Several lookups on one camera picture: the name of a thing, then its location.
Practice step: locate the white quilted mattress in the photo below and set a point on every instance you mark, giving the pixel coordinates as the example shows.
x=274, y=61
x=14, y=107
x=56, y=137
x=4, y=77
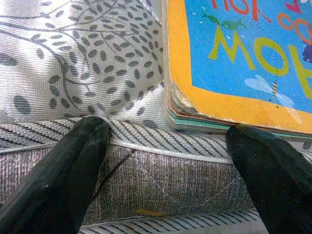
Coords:
x=73, y=61

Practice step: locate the colourful children's board book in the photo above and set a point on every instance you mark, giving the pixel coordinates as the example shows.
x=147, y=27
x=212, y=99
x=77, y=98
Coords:
x=243, y=61

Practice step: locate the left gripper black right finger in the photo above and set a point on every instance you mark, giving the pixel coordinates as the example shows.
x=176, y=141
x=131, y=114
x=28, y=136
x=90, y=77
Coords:
x=280, y=185

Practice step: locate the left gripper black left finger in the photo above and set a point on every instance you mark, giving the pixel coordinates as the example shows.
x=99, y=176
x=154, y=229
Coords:
x=61, y=175

